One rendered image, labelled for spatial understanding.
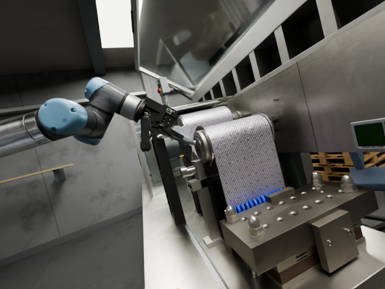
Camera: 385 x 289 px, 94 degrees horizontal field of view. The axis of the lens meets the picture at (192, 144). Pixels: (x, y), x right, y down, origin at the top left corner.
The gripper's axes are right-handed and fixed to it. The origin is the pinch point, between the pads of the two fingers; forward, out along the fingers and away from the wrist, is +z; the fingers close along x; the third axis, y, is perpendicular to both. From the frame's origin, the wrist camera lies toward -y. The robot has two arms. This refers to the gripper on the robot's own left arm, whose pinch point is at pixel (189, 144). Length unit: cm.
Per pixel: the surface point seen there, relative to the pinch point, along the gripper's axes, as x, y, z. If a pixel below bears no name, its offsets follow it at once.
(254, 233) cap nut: -23.5, -15.7, 16.9
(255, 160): -6.4, 4.1, 22.1
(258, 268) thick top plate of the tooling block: -26.1, -21.4, 18.7
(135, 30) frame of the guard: 41, 49, -45
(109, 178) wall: 360, -86, -48
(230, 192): -6.4, -9.6, 17.5
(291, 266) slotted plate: -24.9, -19.1, 28.5
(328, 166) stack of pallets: 142, 87, 241
